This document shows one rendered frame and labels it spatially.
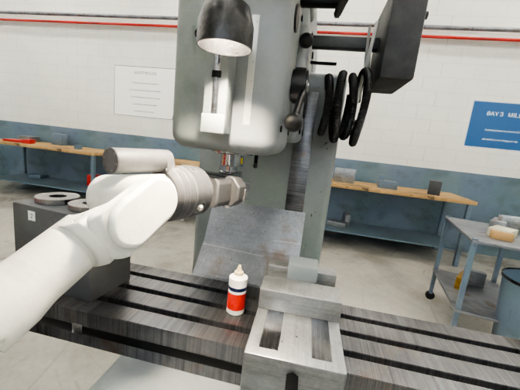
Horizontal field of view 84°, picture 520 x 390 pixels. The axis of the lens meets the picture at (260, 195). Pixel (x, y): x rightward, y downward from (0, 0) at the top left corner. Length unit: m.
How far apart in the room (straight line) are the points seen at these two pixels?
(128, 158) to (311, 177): 0.65
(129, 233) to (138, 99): 5.42
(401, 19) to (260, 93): 0.45
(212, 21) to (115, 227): 0.26
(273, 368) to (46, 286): 0.31
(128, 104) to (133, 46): 0.97
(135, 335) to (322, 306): 0.37
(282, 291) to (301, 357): 0.12
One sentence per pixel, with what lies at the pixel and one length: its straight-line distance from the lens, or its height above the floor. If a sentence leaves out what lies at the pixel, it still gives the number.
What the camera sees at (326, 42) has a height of 1.62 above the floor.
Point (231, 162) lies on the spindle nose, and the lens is 0.58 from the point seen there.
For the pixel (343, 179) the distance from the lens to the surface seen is 4.28.
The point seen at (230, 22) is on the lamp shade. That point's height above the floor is 1.47.
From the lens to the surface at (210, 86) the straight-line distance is 0.49.
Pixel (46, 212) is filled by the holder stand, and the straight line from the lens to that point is 0.76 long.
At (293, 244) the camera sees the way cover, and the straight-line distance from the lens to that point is 0.95.
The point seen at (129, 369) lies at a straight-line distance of 0.70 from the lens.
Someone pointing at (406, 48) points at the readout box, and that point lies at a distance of 0.83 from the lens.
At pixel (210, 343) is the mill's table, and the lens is 0.62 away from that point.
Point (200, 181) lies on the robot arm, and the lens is 0.48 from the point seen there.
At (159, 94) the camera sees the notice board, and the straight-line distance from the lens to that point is 5.56.
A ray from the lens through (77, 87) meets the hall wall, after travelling 6.53.
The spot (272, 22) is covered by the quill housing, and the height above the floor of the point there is 1.52.
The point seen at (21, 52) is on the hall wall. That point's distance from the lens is 7.46.
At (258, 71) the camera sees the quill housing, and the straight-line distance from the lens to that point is 0.51.
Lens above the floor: 1.34
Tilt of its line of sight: 11 degrees down
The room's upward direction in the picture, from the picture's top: 6 degrees clockwise
